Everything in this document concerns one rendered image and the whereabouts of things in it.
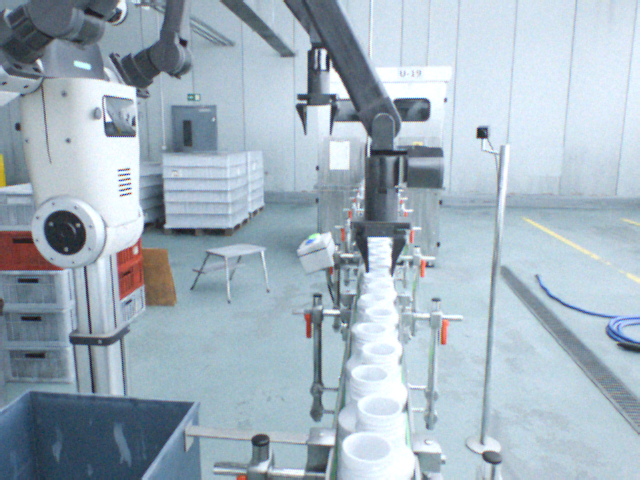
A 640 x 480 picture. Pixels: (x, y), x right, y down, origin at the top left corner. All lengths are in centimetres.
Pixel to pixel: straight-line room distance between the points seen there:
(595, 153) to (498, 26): 320
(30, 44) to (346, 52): 54
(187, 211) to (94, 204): 650
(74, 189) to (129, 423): 49
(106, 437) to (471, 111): 1062
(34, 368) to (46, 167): 234
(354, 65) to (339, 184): 479
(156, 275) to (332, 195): 217
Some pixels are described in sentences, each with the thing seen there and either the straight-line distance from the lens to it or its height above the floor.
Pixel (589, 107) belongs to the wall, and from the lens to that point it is 1183.
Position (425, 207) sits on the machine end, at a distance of 563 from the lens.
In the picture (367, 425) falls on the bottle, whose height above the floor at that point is 116.
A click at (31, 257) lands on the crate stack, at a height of 74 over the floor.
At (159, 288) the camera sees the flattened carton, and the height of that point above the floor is 16.
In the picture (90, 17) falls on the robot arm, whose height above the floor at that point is 158.
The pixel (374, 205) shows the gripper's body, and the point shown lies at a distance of 84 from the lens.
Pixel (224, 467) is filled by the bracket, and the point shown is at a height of 108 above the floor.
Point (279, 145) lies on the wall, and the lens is 1127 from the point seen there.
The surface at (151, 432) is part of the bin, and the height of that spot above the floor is 89.
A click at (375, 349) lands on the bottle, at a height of 116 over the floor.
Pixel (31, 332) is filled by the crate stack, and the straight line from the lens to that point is 335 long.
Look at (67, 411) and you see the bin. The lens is 103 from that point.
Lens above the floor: 138
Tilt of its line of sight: 11 degrees down
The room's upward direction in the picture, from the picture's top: straight up
